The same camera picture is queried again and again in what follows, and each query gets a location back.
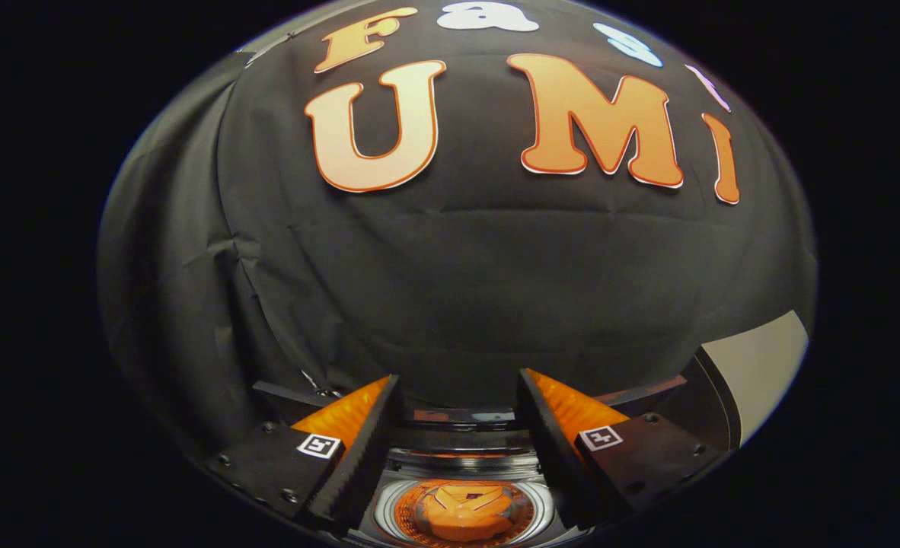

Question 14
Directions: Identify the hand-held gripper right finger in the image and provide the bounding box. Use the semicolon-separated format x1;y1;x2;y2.
515;368;725;531

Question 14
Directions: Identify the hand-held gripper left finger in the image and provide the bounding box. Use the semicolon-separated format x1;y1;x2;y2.
205;374;404;534

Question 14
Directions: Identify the gray washing machine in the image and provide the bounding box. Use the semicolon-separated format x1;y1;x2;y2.
343;356;744;548

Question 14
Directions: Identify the yellow polo shirt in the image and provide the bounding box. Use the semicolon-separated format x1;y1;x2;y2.
412;481;523;543

